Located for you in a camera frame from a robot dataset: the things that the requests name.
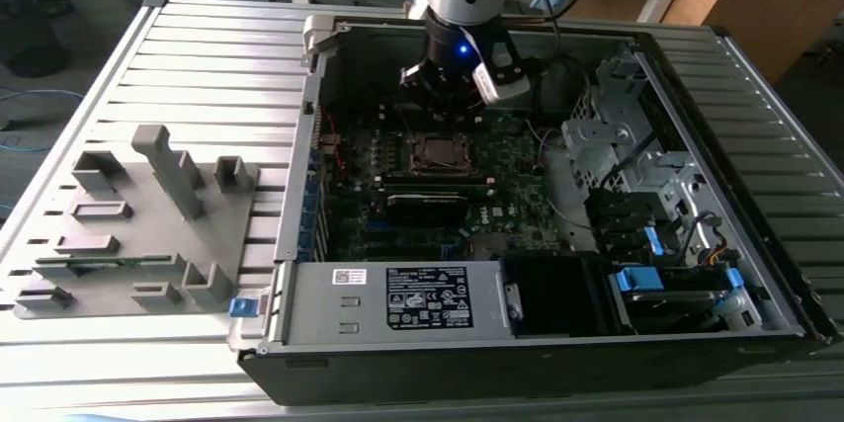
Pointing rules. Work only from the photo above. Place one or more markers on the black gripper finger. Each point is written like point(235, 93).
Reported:
point(415, 81)

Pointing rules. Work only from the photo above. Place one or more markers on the square silver CPU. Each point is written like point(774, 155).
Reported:
point(440, 152)

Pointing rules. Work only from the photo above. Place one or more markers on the CPU socket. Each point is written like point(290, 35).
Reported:
point(408, 171)

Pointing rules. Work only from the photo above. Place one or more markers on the RAM slot black clips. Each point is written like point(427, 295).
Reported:
point(435, 187)
point(435, 175)

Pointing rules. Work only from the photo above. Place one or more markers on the blue expansion slot retainer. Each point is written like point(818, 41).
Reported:
point(311, 204)

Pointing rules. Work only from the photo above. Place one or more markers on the black graphics card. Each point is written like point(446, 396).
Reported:
point(428, 212)

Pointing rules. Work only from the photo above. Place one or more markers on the perforated metal drive cage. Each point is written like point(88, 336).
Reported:
point(590, 133)

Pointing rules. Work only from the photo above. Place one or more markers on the green motherboard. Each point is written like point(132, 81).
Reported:
point(520, 199)

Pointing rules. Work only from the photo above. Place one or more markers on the grey chipset heatsink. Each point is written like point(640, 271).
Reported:
point(491, 244)

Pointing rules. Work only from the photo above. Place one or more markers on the silver power supply unit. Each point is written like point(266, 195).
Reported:
point(316, 303)

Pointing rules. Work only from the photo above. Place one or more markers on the blue disk carrier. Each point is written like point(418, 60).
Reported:
point(652, 241)
point(636, 278)

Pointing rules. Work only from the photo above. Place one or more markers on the grey parts rack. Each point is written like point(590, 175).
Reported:
point(152, 239)

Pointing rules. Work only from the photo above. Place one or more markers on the blue case latch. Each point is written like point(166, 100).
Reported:
point(243, 308)

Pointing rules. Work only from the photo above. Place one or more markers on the green RAM stick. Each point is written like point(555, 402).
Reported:
point(142, 260)

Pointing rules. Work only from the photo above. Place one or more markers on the black waste bin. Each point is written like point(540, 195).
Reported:
point(36, 56)

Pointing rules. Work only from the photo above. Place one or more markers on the black hard disk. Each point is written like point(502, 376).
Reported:
point(666, 301)

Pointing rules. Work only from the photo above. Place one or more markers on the black PC case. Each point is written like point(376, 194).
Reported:
point(462, 377)

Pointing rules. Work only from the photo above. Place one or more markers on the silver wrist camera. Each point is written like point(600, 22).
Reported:
point(502, 91)

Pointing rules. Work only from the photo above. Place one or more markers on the black drive bay bracket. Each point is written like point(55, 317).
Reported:
point(620, 214)

